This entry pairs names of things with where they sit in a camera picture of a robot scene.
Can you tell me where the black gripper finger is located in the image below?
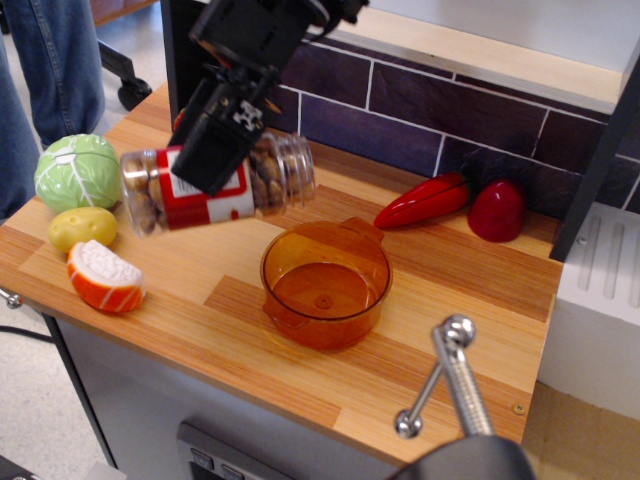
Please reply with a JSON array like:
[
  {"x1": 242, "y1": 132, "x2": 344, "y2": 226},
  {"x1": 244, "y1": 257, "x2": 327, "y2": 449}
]
[
  {"x1": 168, "y1": 78, "x2": 219, "y2": 148},
  {"x1": 171, "y1": 98, "x2": 265, "y2": 196}
]

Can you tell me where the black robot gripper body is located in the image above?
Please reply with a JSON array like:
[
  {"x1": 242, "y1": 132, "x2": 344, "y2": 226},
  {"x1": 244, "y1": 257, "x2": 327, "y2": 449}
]
[{"x1": 189, "y1": 1, "x2": 330, "y2": 129}]

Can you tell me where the clear almond jar red label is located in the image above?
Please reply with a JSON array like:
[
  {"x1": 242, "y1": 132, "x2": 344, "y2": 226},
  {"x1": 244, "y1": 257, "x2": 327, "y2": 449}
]
[{"x1": 120, "y1": 133, "x2": 315, "y2": 237}]

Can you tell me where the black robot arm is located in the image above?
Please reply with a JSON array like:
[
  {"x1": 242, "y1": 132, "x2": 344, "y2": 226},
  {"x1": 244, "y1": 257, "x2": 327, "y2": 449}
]
[{"x1": 170, "y1": 1, "x2": 365, "y2": 195}]

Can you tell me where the orange transparent plastic pot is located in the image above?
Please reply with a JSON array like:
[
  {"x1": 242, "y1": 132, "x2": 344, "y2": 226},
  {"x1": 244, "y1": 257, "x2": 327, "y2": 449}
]
[{"x1": 260, "y1": 217, "x2": 393, "y2": 350}]

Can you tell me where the red toy strawberry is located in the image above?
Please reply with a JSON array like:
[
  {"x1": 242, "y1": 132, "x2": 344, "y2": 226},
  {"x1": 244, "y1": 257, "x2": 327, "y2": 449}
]
[{"x1": 172, "y1": 108, "x2": 186, "y2": 133}]

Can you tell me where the black office chair base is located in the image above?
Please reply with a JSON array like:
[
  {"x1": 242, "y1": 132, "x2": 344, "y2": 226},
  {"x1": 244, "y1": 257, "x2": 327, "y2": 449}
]
[{"x1": 98, "y1": 40, "x2": 152, "y2": 111}]

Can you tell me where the green toy cabbage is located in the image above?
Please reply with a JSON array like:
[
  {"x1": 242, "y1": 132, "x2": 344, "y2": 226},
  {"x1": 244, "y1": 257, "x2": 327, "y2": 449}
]
[{"x1": 34, "y1": 134, "x2": 121, "y2": 213}]

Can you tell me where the person in blue jeans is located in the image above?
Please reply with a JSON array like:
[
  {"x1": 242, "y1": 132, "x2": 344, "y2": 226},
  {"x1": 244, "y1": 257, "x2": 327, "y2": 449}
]
[{"x1": 1, "y1": 0, "x2": 105, "y2": 221}]

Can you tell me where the yellow toy potato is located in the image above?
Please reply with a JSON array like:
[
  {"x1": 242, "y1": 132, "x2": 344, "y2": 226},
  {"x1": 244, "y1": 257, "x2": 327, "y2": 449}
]
[{"x1": 48, "y1": 207, "x2": 118, "y2": 253}]

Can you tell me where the orange white salmon sushi toy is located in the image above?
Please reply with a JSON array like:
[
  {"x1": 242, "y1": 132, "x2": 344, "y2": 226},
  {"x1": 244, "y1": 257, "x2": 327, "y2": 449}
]
[{"x1": 67, "y1": 240, "x2": 146, "y2": 313}]

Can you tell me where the red toy chili pepper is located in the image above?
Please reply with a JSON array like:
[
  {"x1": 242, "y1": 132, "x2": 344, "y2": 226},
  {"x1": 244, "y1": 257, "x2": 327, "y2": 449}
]
[{"x1": 374, "y1": 172, "x2": 471, "y2": 228}]

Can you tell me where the small metal side knob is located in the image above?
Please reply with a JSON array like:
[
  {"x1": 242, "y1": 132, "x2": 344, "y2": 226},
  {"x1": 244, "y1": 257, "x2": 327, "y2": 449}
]
[{"x1": 0, "y1": 290, "x2": 23, "y2": 309}]

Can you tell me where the dark red toy pepper half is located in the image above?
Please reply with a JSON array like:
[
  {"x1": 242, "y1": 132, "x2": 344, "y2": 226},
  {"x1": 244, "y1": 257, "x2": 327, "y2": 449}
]
[{"x1": 468, "y1": 179, "x2": 526, "y2": 243}]

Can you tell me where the grey oven control panel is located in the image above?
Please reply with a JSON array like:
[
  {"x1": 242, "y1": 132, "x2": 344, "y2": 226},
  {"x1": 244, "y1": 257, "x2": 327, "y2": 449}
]
[{"x1": 176, "y1": 422, "x2": 289, "y2": 480}]

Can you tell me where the wooden upper shelf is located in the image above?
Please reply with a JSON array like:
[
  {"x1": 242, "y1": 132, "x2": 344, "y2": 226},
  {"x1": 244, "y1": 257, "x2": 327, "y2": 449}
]
[{"x1": 329, "y1": 1, "x2": 639, "y2": 114}]

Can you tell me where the black floor cable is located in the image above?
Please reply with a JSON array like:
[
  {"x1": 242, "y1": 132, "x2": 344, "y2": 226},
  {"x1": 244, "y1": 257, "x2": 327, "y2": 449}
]
[{"x1": 0, "y1": 325, "x2": 55, "y2": 345}]

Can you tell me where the metal clamp screw handle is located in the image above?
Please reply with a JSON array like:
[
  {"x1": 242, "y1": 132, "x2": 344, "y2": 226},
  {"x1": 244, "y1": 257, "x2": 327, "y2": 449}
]
[{"x1": 394, "y1": 314, "x2": 537, "y2": 480}]

